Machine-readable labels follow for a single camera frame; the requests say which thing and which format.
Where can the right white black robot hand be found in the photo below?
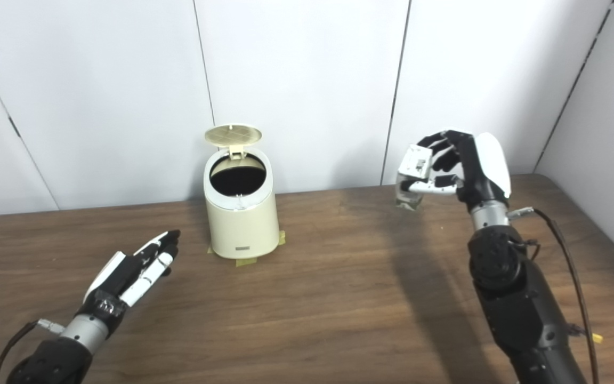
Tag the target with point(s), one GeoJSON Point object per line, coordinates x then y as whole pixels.
{"type": "Point", "coordinates": [488, 165]}

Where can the cream round bin lid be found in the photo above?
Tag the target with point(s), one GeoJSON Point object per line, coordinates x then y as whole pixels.
{"type": "Point", "coordinates": [232, 135]}

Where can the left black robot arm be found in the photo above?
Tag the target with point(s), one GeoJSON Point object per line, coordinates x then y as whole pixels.
{"type": "Point", "coordinates": [54, 360]}

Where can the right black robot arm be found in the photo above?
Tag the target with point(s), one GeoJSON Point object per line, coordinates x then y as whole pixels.
{"type": "Point", "coordinates": [515, 304]}

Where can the cream-colored round bin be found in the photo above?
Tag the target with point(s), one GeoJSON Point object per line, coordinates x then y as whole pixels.
{"type": "Point", "coordinates": [243, 229]}

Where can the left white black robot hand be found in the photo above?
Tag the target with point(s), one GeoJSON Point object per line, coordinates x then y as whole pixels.
{"type": "Point", "coordinates": [120, 277]}

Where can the white green milk carton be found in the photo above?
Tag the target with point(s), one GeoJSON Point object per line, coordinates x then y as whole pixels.
{"type": "Point", "coordinates": [415, 162]}

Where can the black wall panel hinge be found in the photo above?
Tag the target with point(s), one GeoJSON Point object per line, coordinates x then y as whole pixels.
{"type": "Point", "coordinates": [14, 127]}

